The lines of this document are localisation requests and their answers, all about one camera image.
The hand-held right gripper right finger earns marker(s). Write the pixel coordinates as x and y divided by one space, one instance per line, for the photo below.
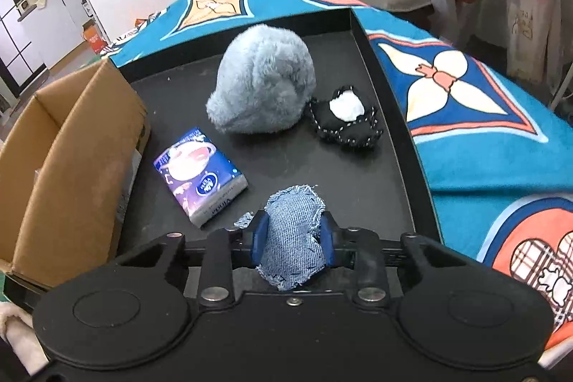
328 241

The denim pouch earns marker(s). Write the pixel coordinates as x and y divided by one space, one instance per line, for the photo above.
291 239

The black tray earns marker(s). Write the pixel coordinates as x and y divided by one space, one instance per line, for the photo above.
358 194

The beige tote bag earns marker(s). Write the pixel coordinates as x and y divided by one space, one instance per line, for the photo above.
532 28

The blue fluffy plush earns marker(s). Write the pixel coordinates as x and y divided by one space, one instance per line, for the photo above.
264 77

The white storage rack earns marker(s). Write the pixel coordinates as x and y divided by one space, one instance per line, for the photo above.
96 21

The orange cardboard box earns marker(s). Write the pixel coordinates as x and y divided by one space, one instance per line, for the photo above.
95 39

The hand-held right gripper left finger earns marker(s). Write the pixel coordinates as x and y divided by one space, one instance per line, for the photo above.
260 239

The white kitchen cabinet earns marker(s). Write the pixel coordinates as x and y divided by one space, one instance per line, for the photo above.
40 24

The brown cardboard box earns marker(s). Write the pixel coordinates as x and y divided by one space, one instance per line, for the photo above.
67 167

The blue patterned blanket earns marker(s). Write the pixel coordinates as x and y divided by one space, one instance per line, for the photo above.
470 167

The black pouch with white patch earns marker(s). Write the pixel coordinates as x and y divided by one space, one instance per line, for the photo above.
344 131

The purple tissue pack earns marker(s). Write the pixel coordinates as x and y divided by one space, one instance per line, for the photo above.
197 171

